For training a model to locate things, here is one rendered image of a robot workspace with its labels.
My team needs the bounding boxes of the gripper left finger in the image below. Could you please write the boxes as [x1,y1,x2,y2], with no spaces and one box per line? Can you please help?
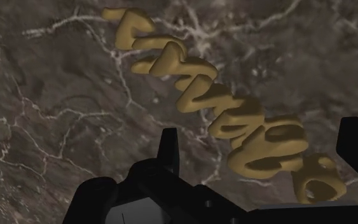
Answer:
[62,127,248,224]

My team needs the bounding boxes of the yellow lettering ornament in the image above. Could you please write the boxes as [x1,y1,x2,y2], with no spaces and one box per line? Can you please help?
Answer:
[100,6,347,205]

